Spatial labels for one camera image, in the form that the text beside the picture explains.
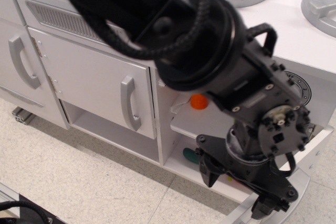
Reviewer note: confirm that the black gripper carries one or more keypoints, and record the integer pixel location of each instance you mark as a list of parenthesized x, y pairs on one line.
[(261, 176)]

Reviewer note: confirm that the white oven door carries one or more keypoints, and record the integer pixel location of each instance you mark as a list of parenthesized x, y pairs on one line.
[(305, 160)]

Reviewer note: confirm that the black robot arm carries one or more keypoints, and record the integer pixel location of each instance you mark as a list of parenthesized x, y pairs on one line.
[(203, 46)]

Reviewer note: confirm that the green toy cucumber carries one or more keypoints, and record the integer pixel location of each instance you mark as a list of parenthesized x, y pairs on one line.
[(191, 155)]

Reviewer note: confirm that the orange toy carrot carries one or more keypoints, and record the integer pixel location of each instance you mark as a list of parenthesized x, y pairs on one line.
[(198, 101)]

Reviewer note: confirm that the grey right control knob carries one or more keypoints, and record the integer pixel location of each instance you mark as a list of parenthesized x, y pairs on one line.
[(302, 86)]

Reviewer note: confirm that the white cabinet door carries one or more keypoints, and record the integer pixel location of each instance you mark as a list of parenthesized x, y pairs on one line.
[(90, 80)]

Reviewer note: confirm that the silver stove burner right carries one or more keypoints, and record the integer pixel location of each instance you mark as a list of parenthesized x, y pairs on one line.
[(316, 13)]

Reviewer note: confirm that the white left fridge door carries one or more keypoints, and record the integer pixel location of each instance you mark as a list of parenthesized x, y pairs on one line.
[(41, 102)]

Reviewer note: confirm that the white toy kitchen unit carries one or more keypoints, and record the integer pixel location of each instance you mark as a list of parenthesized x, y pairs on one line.
[(300, 48)]

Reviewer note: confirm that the silver vent grille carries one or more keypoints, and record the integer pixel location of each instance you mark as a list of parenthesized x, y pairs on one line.
[(62, 20)]

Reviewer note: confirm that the silver oven door handle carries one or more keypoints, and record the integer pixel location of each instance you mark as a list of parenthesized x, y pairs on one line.
[(296, 203)]

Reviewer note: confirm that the silver cabinet door handle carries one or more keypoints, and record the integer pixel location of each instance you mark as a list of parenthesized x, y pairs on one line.
[(127, 87)]

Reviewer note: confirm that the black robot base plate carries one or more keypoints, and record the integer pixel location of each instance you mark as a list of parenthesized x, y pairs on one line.
[(19, 209)]

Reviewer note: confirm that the aluminium frame rail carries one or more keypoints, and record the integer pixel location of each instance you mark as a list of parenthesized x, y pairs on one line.
[(22, 116)]

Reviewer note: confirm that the silver fridge door handle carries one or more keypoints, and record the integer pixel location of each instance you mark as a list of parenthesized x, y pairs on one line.
[(15, 46)]

